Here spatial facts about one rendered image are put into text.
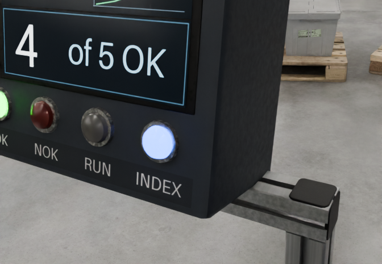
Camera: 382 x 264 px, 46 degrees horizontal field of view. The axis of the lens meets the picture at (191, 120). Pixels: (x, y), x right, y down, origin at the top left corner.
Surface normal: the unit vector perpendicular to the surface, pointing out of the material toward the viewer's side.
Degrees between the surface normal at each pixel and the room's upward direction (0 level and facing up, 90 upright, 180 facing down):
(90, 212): 0
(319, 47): 96
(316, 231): 90
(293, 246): 90
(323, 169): 0
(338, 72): 90
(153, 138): 70
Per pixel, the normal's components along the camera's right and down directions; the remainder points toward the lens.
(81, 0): -0.50, 0.17
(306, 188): -0.07, -0.89
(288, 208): -0.51, 0.41
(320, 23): -0.23, 0.53
